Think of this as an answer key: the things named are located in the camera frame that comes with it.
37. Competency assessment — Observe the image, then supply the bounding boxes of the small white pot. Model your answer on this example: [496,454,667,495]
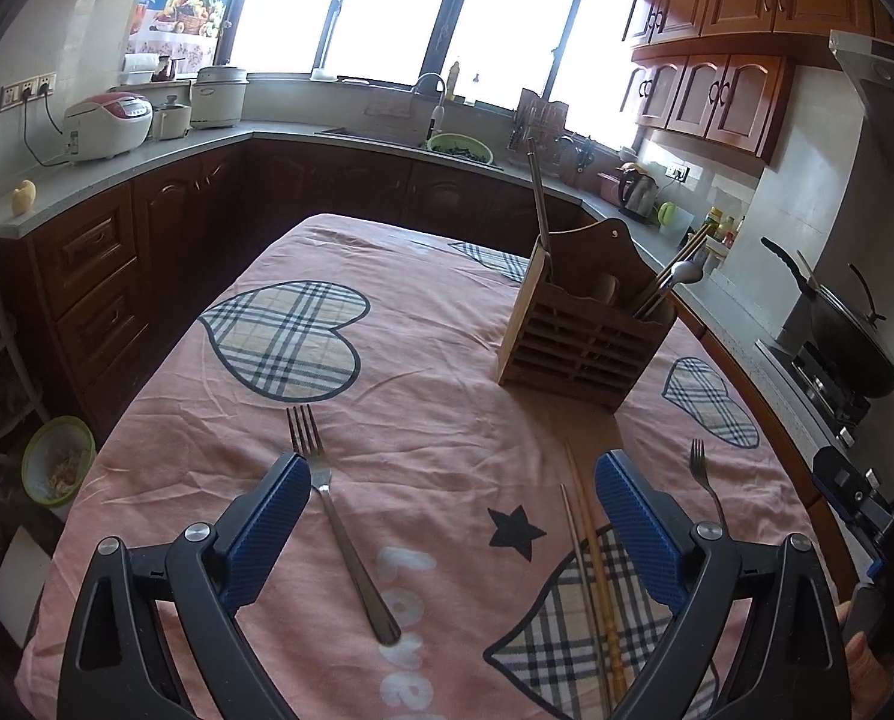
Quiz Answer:
[151,96,193,141]

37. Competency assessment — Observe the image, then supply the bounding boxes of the white board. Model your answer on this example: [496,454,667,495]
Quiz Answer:
[0,525,54,650]

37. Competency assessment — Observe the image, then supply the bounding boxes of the double wall power outlet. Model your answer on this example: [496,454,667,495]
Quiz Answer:
[0,73,58,107]

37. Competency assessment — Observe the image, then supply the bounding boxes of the green bowl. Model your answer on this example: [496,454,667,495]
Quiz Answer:
[21,414,97,503]

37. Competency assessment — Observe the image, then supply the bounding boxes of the kitchen faucet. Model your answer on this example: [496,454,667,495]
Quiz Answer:
[413,73,449,151]

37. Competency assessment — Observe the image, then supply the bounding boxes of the paper towel roll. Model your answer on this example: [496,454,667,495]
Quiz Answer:
[119,52,161,85]

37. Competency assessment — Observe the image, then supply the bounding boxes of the pink plaid heart tablecloth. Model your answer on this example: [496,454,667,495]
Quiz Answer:
[12,211,842,720]

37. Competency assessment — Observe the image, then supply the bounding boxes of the person's right hand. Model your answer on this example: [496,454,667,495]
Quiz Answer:
[837,604,894,720]

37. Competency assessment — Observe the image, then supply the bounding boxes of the dark chopstick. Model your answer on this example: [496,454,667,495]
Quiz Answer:
[526,136,547,260]
[529,139,553,260]

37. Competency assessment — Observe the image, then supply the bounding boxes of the green basin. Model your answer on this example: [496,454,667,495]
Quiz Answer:
[426,133,494,164]

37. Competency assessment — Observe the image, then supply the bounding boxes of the wooden slatted utensil holder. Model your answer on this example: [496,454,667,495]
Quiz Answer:
[496,219,679,413]

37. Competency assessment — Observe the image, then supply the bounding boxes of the large white cooker pot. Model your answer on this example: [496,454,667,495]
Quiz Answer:
[190,65,249,130]

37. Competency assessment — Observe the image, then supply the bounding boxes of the metal spoon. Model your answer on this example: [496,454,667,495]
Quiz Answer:
[638,259,704,320]

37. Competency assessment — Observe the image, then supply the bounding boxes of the large metal fork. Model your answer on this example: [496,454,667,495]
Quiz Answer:
[287,405,403,646]

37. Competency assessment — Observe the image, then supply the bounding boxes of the gas stove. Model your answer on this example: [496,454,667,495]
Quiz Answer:
[754,341,883,451]

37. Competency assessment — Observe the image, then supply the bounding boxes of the black wok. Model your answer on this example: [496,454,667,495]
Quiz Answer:
[760,236,894,400]

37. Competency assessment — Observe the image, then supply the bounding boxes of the small metal fork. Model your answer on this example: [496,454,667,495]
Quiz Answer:
[688,439,727,527]

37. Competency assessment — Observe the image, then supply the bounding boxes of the white pink rice cooker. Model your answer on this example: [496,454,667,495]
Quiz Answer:
[62,91,154,164]

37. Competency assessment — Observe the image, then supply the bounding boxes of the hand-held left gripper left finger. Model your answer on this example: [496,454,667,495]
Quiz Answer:
[57,451,313,720]

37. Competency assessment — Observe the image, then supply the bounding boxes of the black power cable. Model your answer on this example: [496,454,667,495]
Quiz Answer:
[21,94,73,167]

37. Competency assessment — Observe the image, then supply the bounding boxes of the seasoning bottles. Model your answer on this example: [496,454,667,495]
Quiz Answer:
[698,206,744,271]

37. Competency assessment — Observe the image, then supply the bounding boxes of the brown wooden chopstick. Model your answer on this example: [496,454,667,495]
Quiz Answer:
[633,240,707,316]
[563,442,629,698]

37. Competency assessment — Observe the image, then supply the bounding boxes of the electric kettle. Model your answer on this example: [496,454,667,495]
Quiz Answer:
[618,163,659,224]

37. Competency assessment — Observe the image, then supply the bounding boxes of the wooden wall cabinets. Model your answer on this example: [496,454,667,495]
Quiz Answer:
[621,0,890,166]

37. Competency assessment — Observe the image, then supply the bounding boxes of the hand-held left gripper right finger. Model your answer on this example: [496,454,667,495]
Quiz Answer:
[593,450,853,720]

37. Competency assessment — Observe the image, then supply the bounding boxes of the grey kitchen countertop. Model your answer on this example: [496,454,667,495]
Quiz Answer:
[0,120,890,481]

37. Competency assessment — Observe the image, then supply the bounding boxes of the light wooden chopstick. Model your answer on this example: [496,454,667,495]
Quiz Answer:
[634,236,712,312]

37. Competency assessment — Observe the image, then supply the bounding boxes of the fruit wall poster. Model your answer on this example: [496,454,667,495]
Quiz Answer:
[128,0,257,76]

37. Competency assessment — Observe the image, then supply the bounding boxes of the range hood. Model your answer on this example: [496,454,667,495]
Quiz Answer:
[828,28,894,188]

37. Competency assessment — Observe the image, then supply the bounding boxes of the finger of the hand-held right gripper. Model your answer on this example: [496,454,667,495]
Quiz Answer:
[811,446,894,565]

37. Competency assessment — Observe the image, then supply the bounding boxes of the kitchen window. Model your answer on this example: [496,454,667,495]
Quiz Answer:
[218,0,643,147]

